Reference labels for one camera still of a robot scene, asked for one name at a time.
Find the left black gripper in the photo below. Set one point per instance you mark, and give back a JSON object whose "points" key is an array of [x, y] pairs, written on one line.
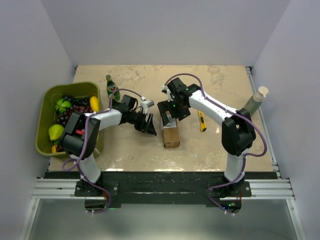
{"points": [[149, 125]]}

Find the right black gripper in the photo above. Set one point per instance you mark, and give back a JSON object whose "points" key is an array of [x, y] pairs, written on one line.
{"points": [[166, 106]]}

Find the brown cardboard express box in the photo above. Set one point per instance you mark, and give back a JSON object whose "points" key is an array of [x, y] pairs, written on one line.
{"points": [[170, 133]]}

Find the yellow utility knife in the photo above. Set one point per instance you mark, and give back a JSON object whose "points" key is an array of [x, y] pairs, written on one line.
{"points": [[203, 126]]}

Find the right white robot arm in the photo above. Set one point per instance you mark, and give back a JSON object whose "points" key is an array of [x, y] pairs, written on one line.
{"points": [[237, 134]]}

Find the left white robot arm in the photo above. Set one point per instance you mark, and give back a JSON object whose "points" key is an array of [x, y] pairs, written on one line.
{"points": [[80, 135]]}

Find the green glass bottle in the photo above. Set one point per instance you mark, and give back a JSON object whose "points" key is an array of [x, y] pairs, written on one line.
{"points": [[111, 88]]}

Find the yellow lemon fruit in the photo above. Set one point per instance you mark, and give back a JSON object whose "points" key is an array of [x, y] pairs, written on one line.
{"points": [[94, 103]]}

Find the dark black grape bunch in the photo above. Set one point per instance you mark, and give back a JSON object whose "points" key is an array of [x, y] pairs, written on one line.
{"points": [[78, 101]]}

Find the beige cup bottle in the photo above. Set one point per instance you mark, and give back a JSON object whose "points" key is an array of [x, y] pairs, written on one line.
{"points": [[255, 101]]}

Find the red purple grape bunch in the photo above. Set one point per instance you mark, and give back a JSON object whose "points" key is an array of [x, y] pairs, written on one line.
{"points": [[64, 117]]}

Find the lower dark red grapes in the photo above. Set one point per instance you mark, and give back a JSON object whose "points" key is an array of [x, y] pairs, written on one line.
{"points": [[58, 148]]}

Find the yellow green pear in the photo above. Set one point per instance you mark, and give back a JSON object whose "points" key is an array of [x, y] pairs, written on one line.
{"points": [[55, 132]]}

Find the olive green plastic bin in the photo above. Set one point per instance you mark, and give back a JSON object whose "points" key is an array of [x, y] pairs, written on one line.
{"points": [[48, 113]]}

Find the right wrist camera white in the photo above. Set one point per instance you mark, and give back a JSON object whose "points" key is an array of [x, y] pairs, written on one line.
{"points": [[166, 91]]}

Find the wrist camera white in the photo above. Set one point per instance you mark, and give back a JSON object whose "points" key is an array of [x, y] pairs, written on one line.
{"points": [[146, 104], [166, 91]]}

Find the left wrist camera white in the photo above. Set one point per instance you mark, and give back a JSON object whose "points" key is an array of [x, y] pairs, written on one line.
{"points": [[146, 104]]}

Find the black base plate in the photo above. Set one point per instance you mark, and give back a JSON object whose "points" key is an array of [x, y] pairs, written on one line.
{"points": [[116, 188]]}

